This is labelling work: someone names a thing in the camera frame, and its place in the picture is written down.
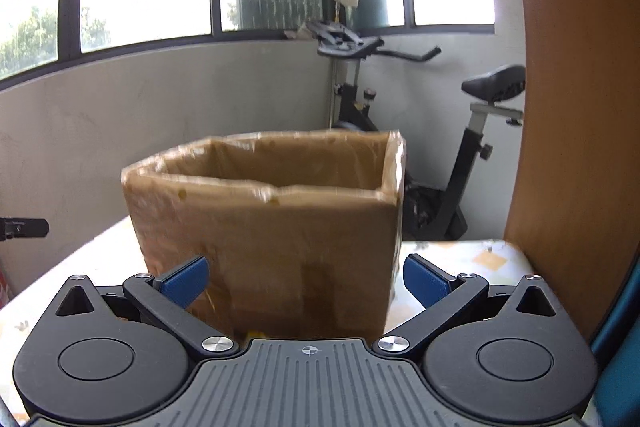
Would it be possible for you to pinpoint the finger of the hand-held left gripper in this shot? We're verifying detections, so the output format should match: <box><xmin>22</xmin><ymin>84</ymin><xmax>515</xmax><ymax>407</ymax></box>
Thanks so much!
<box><xmin>0</xmin><ymin>217</ymin><xmax>50</xmax><ymax>241</ymax></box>

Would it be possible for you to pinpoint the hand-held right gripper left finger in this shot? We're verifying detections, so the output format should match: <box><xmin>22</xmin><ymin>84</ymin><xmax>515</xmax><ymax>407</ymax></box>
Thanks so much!
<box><xmin>51</xmin><ymin>255</ymin><xmax>241</xmax><ymax>362</ymax></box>

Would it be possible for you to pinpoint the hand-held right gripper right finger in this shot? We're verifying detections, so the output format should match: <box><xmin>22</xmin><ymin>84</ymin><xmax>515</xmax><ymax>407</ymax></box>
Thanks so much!
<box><xmin>372</xmin><ymin>253</ymin><xmax>566</xmax><ymax>363</ymax></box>

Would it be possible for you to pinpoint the taped cardboard box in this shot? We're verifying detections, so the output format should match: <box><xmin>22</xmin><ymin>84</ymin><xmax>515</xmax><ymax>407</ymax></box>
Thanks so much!
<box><xmin>121</xmin><ymin>129</ymin><xmax>407</xmax><ymax>339</ymax></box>

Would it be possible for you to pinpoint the blue plastic chair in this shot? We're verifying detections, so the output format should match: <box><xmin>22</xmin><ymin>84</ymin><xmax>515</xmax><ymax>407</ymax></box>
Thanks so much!
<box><xmin>590</xmin><ymin>257</ymin><xmax>640</xmax><ymax>427</ymax></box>

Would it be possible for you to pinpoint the black exercise bike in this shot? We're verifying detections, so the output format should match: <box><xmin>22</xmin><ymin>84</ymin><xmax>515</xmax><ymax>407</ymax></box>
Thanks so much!
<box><xmin>305</xmin><ymin>19</ymin><xmax>527</xmax><ymax>242</ymax></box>

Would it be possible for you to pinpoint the wooden board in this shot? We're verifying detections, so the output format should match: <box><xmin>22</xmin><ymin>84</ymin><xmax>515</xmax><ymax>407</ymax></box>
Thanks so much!
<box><xmin>502</xmin><ymin>0</ymin><xmax>640</xmax><ymax>343</ymax></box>

